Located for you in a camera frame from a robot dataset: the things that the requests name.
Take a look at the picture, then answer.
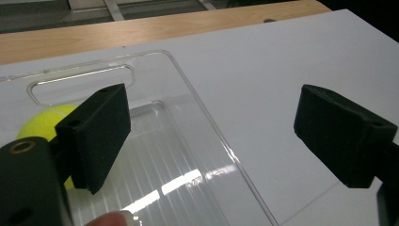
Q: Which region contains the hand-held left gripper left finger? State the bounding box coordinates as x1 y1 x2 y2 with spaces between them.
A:
54 82 133 196

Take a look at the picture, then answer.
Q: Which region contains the clear plastic tray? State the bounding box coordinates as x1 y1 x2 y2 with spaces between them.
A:
0 49 280 226

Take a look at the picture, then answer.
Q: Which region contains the wooden table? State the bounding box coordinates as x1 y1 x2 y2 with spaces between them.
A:
0 0 333 67

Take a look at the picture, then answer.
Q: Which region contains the grey metal stand frame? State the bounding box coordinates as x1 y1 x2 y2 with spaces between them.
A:
103 0 218 23

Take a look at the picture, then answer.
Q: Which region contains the yellow tennis ball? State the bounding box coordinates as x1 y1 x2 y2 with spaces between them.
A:
16 104 80 190

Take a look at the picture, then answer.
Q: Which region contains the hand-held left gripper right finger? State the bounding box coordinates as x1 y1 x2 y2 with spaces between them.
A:
293 83 399 189

